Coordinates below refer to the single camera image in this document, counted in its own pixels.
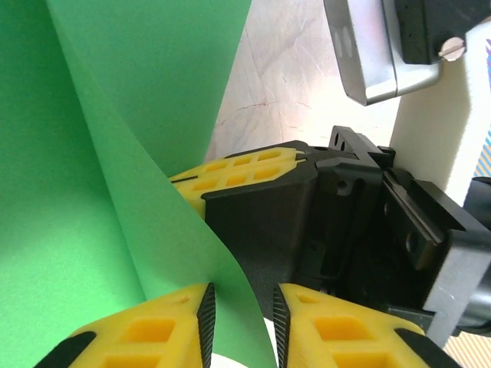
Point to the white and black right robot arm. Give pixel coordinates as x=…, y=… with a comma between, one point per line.
x=429, y=134

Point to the green paper sheet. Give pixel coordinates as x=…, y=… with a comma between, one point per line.
x=76, y=153

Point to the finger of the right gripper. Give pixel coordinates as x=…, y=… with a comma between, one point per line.
x=261, y=230
x=253, y=159

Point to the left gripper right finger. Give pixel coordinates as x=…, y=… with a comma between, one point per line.
x=345, y=337

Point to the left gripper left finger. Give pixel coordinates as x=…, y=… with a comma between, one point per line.
x=153, y=333

